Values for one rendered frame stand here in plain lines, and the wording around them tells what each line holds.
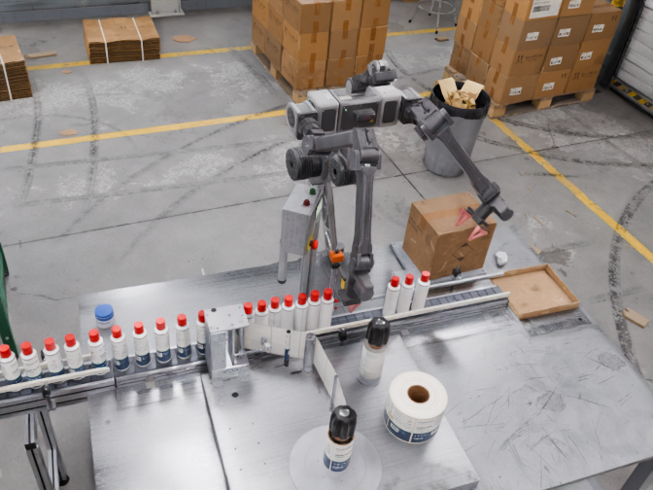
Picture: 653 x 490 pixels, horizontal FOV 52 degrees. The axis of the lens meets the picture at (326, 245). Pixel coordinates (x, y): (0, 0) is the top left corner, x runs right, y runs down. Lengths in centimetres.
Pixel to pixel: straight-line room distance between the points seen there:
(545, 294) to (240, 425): 152
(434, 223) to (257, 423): 115
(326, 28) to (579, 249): 265
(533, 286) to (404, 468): 121
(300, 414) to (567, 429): 99
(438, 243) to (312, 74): 325
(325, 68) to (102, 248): 256
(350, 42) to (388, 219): 182
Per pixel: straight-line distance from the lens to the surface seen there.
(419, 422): 233
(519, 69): 614
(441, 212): 300
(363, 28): 595
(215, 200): 479
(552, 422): 272
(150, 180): 502
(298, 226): 231
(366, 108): 292
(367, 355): 243
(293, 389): 251
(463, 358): 279
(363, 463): 234
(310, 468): 231
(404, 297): 274
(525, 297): 314
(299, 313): 257
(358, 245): 239
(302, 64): 583
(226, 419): 243
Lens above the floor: 286
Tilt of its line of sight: 40 degrees down
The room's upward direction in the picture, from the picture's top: 7 degrees clockwise
